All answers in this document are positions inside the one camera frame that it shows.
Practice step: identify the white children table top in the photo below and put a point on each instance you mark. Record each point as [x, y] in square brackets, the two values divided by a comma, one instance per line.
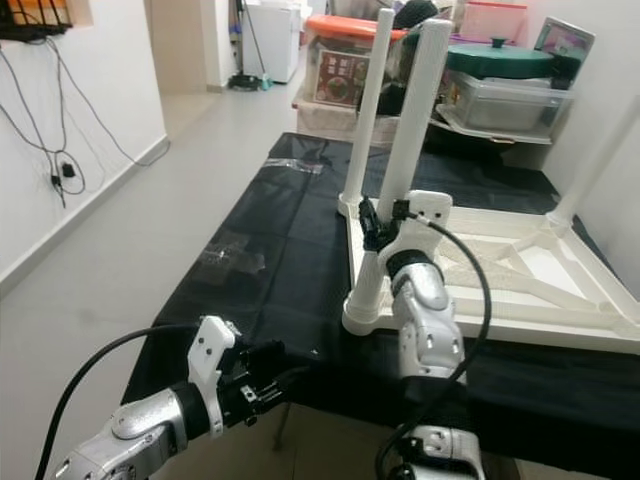
[560, 270]

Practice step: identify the black table cloth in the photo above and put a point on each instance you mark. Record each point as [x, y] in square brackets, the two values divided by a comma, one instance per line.
[280, 250]

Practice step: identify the cloth covered low bench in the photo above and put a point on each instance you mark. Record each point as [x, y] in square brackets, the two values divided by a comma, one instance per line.
[320, 122]

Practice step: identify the clear plastic storage box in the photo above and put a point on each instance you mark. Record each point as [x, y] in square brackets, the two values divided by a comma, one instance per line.
[510, 105]

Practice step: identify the orange lid storage box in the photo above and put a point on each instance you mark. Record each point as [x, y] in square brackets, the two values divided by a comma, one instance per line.
[335, 70]

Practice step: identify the green lid container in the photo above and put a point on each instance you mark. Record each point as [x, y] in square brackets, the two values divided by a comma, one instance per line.
[500, 60]

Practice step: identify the black bag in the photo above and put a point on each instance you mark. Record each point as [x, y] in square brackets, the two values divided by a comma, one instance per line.
[415, 10]

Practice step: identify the pink box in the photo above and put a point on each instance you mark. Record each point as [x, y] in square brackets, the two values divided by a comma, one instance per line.
[495, 22]

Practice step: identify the small framed photo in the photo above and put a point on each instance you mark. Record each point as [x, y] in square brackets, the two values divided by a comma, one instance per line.
[565, 38]

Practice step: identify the black charger plug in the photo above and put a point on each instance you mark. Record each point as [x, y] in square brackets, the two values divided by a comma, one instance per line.
[70, 172]

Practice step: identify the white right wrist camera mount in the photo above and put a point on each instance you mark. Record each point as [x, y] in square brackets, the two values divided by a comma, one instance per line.
[430, 205]

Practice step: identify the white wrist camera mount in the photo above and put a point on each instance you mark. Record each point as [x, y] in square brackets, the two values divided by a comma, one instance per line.
[215, 350]
[430, 205]

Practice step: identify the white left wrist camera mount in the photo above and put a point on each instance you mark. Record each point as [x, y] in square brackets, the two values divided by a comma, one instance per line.
[215, 350]

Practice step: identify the dark wall shelf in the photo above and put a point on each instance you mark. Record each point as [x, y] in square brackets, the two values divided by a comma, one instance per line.
[35, 20]

